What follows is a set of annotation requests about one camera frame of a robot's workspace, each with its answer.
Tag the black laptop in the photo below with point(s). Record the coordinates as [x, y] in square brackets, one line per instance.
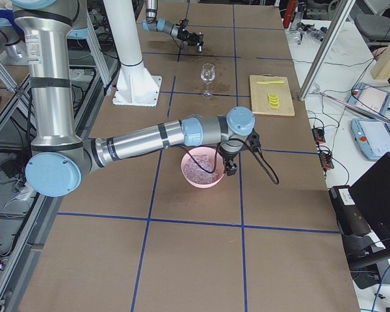
[371, 194]

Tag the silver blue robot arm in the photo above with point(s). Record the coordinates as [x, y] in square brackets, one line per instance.
[175, 30]
[61, 159]

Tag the yellow plastic knife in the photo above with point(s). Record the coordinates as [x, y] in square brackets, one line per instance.
[274, 82]

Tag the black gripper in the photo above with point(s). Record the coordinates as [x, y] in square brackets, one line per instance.
[228, 158]
[187, 35]

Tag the clear wine glass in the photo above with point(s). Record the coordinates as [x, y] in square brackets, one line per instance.
[207, 76]

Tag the clear ice cubes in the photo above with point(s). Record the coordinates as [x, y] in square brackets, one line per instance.
[201, 169]

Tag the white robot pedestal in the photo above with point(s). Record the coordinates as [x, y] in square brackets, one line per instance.
[135, 85]

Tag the pink bowl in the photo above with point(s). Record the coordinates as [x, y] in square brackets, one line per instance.
[210, 151]

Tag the blue teach pendant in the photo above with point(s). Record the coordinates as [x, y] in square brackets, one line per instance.
[370, 98]
[372, 137]

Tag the bamboo cutting board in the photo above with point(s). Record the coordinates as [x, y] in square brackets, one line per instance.
[259, 96]

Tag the aluminium frame post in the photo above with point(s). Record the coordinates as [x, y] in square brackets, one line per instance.
[336, 24]

